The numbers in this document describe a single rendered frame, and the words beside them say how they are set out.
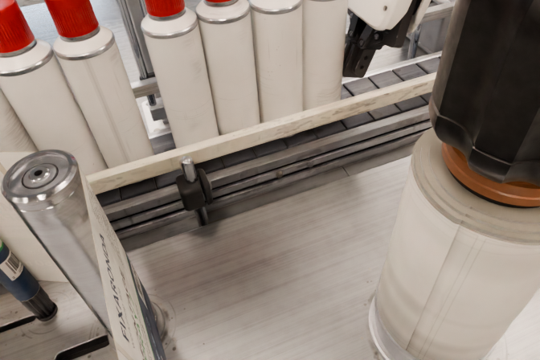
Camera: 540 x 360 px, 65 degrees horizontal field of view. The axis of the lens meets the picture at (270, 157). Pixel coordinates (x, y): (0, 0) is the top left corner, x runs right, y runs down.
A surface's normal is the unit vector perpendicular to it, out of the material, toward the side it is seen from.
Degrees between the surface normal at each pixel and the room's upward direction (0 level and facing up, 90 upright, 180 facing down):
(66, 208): 90
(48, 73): 90
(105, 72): 90
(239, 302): 0
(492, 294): 91
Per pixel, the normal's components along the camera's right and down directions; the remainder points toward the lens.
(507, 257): -0.24, 0.72
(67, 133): 0.74, 0.44
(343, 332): -0.05, -0.71
